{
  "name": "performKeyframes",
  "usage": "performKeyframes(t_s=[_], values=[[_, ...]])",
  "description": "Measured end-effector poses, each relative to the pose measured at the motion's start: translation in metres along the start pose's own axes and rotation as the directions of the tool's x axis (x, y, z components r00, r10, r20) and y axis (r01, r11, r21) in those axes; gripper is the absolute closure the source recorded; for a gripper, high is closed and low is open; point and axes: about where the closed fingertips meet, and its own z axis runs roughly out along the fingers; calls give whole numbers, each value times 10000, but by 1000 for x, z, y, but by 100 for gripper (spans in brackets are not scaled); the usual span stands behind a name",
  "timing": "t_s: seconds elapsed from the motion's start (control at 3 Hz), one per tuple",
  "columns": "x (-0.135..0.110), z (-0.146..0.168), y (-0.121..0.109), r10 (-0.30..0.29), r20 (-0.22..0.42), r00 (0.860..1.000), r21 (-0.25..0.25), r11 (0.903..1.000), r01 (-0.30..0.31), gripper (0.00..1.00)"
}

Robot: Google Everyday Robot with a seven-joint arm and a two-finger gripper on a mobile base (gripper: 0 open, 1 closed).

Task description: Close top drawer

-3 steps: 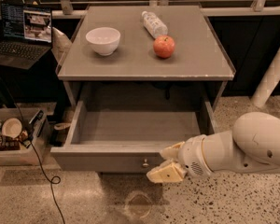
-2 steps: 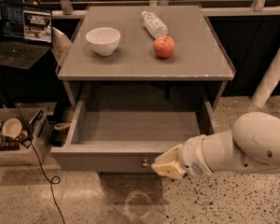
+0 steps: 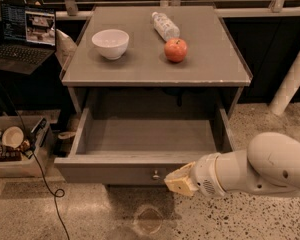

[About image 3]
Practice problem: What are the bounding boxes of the grey top drawer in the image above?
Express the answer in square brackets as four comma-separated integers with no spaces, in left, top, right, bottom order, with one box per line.
[55,107,234,185]

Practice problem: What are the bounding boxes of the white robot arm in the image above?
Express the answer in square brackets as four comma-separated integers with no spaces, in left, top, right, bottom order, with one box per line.
[164,132,300,197]

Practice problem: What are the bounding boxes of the grey drawer cabinet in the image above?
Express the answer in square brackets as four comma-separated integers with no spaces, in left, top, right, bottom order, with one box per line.
[62,6,252,105]

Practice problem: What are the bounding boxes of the red apple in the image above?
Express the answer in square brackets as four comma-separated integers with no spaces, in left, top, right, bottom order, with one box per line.
[164,38,188,63]

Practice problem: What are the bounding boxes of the clear plastic water bottle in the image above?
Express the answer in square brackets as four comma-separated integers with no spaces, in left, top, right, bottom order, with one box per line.
[152,12,180,42]

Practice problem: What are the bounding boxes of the white ceramic bowl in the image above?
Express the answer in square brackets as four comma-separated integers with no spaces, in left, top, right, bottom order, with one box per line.
[91,29,130,60]

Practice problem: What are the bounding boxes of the clear plastic storage bin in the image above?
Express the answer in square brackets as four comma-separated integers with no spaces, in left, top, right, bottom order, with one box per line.
[0,116,54,178]

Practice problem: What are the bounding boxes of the white bowl in bin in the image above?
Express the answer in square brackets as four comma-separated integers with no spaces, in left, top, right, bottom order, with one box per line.
[2,126,24,148]

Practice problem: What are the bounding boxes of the white bag beside cabinet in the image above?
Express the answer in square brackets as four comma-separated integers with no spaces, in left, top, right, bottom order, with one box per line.
[56,29,77,68]

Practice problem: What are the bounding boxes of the brown snack packet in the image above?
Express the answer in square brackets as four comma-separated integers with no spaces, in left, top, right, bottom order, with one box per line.
[0,145,21,162]

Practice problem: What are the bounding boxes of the metal window railing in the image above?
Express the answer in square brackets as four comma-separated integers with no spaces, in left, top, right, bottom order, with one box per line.
[0,0,300,20]

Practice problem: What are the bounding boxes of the black open laptop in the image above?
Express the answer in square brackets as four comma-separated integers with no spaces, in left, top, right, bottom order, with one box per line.
[0,2,57,75]

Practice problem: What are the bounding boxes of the black power cable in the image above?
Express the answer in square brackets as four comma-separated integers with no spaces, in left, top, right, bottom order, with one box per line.
[0,83,71,240]

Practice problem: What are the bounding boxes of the white diagonal support post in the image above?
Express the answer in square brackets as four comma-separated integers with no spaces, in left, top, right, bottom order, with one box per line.
[269,51,300,116]

